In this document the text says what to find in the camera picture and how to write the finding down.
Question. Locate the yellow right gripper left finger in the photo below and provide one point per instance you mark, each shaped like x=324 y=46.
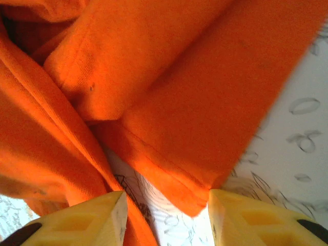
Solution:
x=84 y=223

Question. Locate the floral patterned tablecloth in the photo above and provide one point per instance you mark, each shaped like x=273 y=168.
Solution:
x=294 y=153

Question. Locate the orange t-shirt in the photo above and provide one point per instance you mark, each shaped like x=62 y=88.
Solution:
x=179 y=102

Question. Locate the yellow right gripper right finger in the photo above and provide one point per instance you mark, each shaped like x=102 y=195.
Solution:
x=256 y=223

